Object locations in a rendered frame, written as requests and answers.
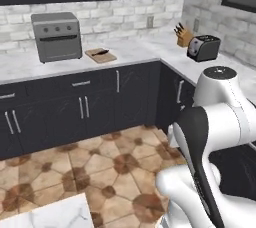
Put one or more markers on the wooden cutting board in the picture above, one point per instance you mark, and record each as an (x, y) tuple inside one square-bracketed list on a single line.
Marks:
[(104, 58)]

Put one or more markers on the dark drawer front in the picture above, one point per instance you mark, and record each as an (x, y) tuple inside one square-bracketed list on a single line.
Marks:
[(60, 87), (30, 92)]

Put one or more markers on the grey wall outlet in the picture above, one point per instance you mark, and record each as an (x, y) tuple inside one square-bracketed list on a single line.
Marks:
[(150, 21), (196, 25)]

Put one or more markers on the wooden knife block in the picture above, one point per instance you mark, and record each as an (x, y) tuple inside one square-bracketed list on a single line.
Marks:
[(184, 37)]

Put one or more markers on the grey toaster oven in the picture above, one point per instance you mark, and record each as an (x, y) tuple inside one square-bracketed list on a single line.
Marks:
[(56, 38)]

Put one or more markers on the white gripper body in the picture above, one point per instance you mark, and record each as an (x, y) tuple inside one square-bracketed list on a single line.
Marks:
[(173, 135)]

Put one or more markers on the tall dark cabinet door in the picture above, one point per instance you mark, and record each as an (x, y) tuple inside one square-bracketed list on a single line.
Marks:
[(136, 95)]

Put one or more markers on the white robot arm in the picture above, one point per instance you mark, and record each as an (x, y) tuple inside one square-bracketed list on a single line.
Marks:
[(223, 122)]

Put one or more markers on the black silver toaster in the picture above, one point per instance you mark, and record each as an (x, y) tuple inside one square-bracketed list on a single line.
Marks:
[(205, 48)]

